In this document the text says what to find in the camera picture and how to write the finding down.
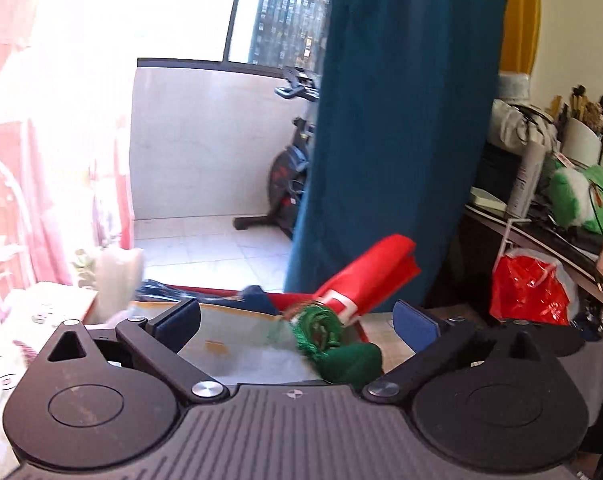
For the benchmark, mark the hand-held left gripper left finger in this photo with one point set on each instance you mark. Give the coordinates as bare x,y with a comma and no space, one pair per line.
179,322

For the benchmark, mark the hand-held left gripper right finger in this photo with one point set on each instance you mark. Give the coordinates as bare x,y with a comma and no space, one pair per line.
416,327

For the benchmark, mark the red plastic packet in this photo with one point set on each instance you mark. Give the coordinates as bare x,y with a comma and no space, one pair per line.
376,275

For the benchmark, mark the cream plastic bag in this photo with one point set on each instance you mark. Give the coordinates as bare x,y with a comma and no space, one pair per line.
116,280

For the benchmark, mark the blue cloth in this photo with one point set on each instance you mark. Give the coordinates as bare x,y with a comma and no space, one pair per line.
256,297

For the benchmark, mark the red plastic bag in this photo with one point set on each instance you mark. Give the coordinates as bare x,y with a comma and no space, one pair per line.
526,290

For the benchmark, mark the pale notepad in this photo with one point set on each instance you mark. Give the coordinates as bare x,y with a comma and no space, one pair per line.
486,199

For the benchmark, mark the white shopping bag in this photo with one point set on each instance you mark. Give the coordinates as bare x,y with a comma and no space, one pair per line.
570,285

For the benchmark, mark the dark desk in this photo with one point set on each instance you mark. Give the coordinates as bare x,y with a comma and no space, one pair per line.
556,240

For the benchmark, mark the checked floral mat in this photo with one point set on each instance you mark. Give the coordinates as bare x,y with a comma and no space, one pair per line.
11,320

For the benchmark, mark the black appliance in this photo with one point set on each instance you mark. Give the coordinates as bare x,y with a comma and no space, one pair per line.
496,170

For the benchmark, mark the black exercise bike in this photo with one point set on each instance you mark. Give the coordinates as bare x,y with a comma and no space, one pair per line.
286,180

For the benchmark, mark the blue curtain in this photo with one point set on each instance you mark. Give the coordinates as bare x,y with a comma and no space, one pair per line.
396,135

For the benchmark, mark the red printed backdrop cloth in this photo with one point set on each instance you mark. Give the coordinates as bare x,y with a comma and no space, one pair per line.
41,185

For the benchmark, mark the green and white plush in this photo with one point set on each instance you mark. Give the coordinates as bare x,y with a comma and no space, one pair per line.
566,195

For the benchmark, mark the white cloth bundle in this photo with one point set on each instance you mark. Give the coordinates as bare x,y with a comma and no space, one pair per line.
511,125

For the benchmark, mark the white cup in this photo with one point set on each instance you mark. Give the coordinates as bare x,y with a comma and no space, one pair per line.
581,142

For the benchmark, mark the bunch of brushes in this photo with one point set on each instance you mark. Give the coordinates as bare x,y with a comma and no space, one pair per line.
589,110

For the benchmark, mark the yellow curtain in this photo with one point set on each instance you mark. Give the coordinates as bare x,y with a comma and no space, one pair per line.
521,20

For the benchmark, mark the window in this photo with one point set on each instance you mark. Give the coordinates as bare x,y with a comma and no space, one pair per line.
281,10

